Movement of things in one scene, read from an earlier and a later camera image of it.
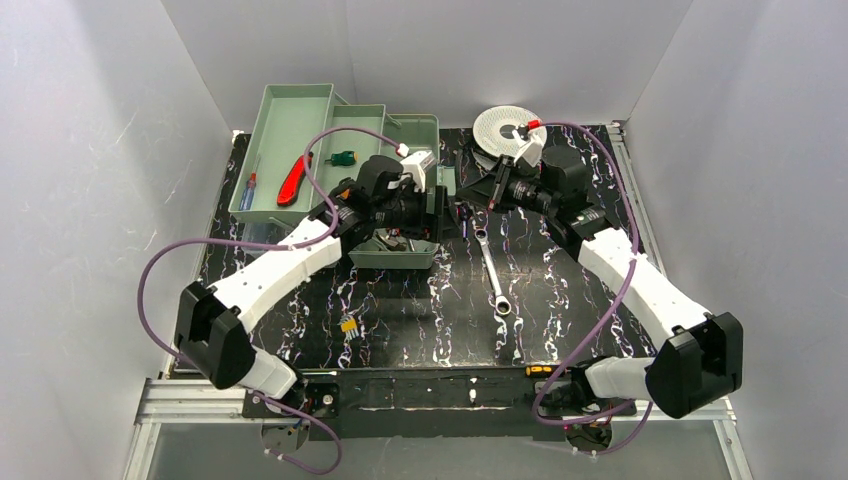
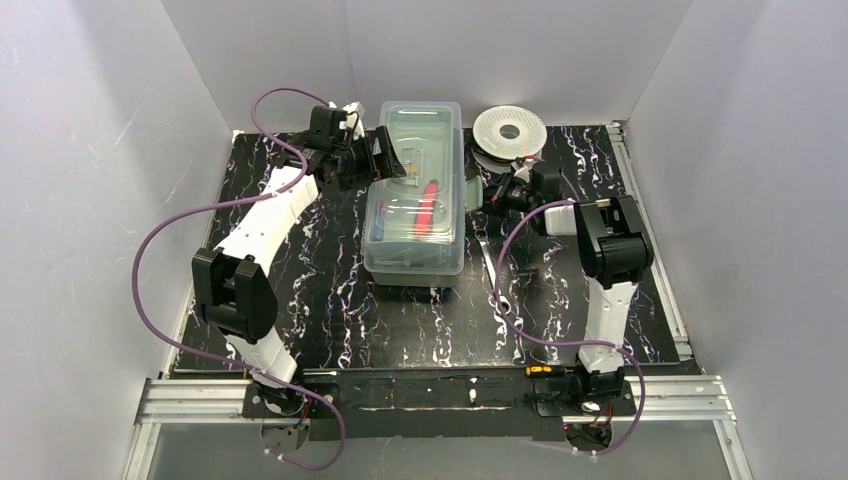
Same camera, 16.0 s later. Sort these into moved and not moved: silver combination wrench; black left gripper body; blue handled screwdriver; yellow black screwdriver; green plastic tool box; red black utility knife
Moved: black left gripper body; red black utility knife; green plastic tool box; blue handled screwdriver
Not moved: yellow black screwdriver; silver combination wrench
